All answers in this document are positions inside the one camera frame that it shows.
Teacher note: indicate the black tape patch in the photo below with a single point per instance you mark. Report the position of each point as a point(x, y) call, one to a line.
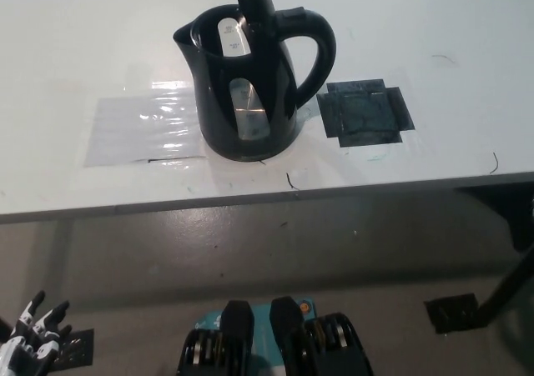
point(363, 113)

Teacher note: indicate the dark table frame bracket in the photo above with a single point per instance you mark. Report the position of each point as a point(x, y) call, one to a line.
point(513, 217)

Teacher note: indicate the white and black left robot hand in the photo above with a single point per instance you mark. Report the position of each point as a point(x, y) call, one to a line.
point(29, 342)

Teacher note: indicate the black electric kettle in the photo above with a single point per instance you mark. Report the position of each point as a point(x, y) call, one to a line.
point(217, 101)

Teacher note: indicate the clear plastic sheet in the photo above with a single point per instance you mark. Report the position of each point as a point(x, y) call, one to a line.
point(125, 130)

